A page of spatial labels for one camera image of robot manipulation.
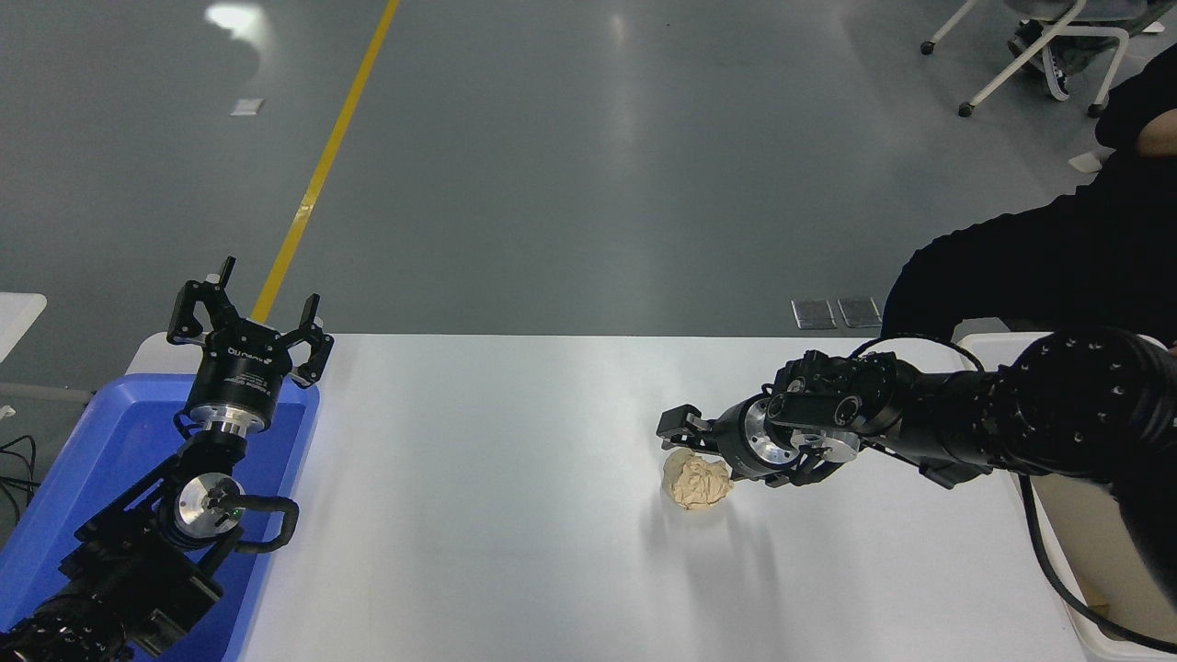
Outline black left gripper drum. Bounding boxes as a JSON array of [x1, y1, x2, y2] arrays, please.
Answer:
[[187, 324, 294, 424]]

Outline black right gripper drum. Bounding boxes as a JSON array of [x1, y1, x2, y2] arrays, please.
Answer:
[[714, 398, 788, 482]]

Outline tan paper ball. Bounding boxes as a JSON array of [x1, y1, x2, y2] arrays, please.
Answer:
[[664, 448, 735, 511]]

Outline blue plastic tray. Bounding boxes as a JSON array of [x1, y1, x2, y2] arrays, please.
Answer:
[[0, 372, 321, 662]]

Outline white side table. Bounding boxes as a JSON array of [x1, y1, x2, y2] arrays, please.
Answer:
[[0, 292, 48, 364]]

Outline large pale plastic bin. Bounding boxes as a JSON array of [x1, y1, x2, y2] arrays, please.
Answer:
[[956, 331, 1177, 662]]

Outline person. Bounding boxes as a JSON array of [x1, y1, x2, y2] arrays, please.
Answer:
[[880, 66, 1177, 348], [1004, 0, 1152, 101]]

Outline white rolling chair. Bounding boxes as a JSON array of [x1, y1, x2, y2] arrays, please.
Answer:
[[921, 0, 1167, 119]]

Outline black cables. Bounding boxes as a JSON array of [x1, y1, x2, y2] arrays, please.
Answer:
[[0, 435, 40, 525]]

